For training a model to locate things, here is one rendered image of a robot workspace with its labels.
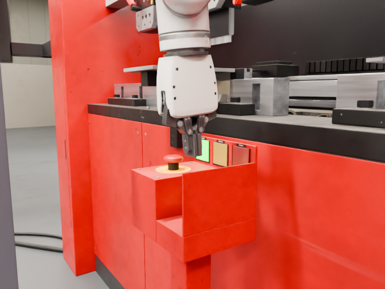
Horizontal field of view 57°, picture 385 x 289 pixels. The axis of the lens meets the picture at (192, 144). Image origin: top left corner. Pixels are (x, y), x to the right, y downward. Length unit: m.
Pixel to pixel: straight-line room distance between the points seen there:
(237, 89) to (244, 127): 0.22
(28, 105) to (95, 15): 8.31
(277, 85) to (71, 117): 1.13
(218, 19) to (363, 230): 0.73
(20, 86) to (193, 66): 9.51
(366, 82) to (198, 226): 0.42
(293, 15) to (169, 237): 1.18
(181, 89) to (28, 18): 9.76
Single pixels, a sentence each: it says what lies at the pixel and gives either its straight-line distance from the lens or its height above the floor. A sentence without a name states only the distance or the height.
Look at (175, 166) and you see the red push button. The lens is 0.70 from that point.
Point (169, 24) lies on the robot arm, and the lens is 0.57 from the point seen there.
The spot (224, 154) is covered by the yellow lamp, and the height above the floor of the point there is 0.81.
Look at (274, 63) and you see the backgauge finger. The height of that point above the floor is 1.02.
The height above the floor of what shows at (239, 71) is 0.99.
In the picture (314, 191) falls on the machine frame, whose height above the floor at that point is 0.75.
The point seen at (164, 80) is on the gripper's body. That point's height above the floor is 0.95.
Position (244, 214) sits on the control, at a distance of 0.65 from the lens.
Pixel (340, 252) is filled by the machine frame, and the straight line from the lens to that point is 0.69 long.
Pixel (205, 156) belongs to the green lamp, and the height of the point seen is 0.80.
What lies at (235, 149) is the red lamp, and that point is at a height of 0.83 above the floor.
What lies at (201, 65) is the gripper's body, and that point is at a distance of 0.59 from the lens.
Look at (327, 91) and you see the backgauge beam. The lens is 1.12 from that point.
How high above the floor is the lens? 0.94
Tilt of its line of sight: 9 degrees down
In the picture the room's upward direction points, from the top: straight up
